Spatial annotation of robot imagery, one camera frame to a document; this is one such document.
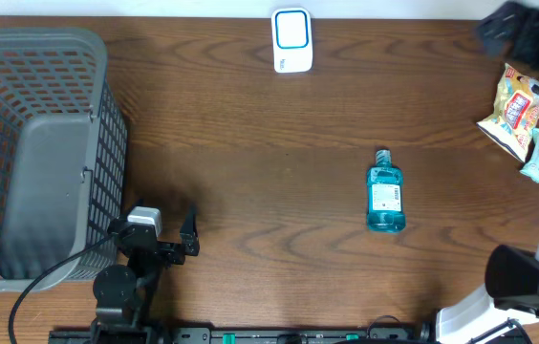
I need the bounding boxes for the white snack bag red label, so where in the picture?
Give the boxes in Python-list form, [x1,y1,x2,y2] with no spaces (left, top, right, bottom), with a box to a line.
[476,63,539,162]

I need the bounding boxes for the blue mouthwash bottle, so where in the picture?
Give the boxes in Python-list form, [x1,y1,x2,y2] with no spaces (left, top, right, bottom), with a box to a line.
[366,149,406,233]

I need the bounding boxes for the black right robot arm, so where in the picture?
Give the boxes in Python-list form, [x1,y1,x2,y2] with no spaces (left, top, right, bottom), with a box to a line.
[434,1,539,343]

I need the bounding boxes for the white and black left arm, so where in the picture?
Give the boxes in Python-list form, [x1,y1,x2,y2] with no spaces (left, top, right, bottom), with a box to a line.
[90,206,200,344]

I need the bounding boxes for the white barcode scanner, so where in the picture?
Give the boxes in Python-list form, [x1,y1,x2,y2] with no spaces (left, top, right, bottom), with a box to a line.
[271,8,313,74]

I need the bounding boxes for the grey plastic shopping basket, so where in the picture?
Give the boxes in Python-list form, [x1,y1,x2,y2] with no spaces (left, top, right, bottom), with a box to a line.
[0,28,127,292]

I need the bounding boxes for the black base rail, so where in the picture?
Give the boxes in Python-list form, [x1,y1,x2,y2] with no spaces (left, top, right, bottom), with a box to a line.
[48,327,433,344]

